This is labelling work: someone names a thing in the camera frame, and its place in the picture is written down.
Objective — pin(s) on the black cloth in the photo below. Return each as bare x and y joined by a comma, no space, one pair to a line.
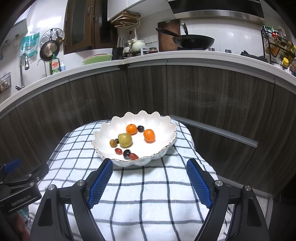
253,55

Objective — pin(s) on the checked white cloth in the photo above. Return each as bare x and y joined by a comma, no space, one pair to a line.
150,197

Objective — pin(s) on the white scalloped bowl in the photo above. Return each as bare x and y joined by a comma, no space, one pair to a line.
159,139

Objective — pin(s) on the white teacup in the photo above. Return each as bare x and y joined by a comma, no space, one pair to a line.
126,49

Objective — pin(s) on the red cherry tomato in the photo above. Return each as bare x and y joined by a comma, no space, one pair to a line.
133,156
118,151

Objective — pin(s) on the grey metal cabinet rail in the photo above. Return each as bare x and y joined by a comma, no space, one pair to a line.
219,132

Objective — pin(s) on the green plastic basin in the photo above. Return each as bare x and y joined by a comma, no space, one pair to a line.
97,60

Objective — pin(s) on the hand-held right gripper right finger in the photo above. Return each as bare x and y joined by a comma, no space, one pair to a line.
200,183

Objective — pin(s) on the dark purple plum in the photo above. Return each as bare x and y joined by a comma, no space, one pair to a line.
126,153
140,128

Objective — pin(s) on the wooden cutting board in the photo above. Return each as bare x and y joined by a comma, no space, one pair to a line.
166,41

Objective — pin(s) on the wooden kitchen cabinet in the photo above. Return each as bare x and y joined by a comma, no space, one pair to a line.
148,88

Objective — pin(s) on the yellow-green round fruit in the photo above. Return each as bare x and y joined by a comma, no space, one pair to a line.
125,140

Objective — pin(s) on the chrome faucet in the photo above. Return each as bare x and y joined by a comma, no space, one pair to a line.
21,69

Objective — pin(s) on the green dish soap bottle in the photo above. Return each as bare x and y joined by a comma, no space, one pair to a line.
55,66

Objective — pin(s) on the metal spatula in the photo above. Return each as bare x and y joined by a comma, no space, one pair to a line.
184,27

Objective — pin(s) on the orange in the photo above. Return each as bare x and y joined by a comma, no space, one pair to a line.
131,129
149,135

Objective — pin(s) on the teal printed plastic bag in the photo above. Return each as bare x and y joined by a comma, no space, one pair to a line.
30,45

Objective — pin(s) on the dark wooden wall cabinet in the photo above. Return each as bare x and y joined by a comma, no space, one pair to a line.
78,30

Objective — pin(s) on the hanging frying pan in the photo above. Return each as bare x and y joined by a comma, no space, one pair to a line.
48,49

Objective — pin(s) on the black wok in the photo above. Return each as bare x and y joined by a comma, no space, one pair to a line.
196,41

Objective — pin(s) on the small pump bottle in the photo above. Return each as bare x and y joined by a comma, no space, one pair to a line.
63,67

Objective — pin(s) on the brown lidded jar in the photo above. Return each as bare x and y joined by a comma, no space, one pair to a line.
153,50

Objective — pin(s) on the cream teapot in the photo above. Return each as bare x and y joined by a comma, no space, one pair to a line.
138,45

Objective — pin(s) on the gold hanging rack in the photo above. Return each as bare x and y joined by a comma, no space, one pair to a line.
124,19

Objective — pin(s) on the perforated metal steamer tray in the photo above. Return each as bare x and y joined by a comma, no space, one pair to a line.
46,36

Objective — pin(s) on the white slatted rack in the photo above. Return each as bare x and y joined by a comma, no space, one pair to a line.
144,50

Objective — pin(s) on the black gas stove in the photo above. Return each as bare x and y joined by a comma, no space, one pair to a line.
196,49

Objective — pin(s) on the steel range hood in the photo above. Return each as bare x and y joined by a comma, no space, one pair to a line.
219,9

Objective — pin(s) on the black knife block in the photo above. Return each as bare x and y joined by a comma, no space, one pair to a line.
119,53

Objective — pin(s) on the white wall socket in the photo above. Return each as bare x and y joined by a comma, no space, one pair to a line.
151,39

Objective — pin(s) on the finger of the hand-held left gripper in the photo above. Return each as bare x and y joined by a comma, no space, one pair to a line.
11,165
37,173

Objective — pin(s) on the yellow lid jar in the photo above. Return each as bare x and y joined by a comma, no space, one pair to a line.
285,61

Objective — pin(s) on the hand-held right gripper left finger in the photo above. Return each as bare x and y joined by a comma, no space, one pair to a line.
99,183

